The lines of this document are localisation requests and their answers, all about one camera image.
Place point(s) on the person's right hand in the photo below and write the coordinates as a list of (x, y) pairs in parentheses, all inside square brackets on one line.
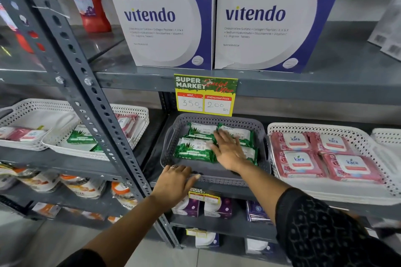
[(231, 154)]

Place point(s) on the person's left hand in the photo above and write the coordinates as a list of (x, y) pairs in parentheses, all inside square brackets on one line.
[(174, 185)]

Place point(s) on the grey perforated basket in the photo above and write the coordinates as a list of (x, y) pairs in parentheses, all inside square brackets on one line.
[(200, 171)]

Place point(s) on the white perforated basket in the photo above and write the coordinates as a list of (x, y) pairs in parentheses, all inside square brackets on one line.
[(344, 191), (385, 135), (31, 113), (59, 148)]

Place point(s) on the person's right forearm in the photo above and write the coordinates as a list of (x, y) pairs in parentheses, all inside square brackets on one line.
[(266, 185)]

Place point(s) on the person's black left sleeve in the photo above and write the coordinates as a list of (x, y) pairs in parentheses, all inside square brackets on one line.
[(81, 259)]

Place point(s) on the person's black sleeve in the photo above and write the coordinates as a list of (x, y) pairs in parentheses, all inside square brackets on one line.
[(329, 232), (81, 259)]

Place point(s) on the person's black right sleeve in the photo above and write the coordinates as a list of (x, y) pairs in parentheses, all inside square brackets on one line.
[(329, 232)]

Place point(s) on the purple white box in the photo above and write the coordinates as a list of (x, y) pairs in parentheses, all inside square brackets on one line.
[(218, 209), (186, 208)]

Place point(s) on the small yellow price tag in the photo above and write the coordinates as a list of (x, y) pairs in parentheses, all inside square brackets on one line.
[(195, 233), (205, 196)]

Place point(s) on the stack of blue flat boxes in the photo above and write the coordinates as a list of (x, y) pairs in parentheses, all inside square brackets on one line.
[(257, 212)]

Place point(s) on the yellow green price tag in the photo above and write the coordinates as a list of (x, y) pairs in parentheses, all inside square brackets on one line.
[(205, 96)]

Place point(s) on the small blue white box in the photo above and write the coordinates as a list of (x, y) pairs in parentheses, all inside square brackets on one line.
[(260, 246), (206, 240)]

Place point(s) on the row of orange white packets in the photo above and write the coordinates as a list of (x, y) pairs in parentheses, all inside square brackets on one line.
[(47, 209), (81, 185)]

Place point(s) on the grey metal shelving unit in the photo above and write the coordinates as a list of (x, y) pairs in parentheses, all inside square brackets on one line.
[(47, 158)]

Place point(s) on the large white blue box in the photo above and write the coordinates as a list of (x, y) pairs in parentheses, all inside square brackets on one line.
[(266, 19), (156, 19)]

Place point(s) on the row of yellow white boxes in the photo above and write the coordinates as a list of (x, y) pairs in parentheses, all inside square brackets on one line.
[(388, 32)]

